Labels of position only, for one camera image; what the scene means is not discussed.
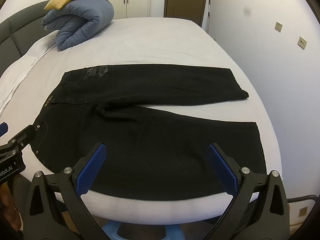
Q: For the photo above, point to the blue plastic stool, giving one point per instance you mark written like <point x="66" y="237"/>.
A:
<point x="140" y="230"/>

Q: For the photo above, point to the low beige wall socket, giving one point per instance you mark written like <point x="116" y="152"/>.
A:
<point x="303" y="211"/>

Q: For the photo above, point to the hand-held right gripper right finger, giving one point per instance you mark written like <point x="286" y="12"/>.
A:
<point x="222" y="167"/>

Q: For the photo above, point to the white and red pole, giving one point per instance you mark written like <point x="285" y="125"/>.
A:
<point x="208" y="15"/>

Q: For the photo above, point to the folded blue duvet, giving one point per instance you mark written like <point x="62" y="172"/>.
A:
<point x="82" y="22"/>

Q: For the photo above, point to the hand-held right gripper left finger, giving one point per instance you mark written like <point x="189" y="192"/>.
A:
<point x="92" y="167"/>

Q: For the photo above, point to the grey padded headboard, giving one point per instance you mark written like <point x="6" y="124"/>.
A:
<point x="20" y="30"/>

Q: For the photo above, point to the bed with white sheet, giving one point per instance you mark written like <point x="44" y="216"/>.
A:
<point x="150" y="42"/>

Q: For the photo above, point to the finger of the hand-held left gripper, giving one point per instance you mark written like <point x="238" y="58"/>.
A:
<point x="3" y="128"/>
<point x="23" y="136"/>

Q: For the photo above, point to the black pants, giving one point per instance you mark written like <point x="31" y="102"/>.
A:
<point x="150" y="142"/>

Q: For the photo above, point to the brown door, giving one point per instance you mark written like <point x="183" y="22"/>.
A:
<point x="186" y="0"/>

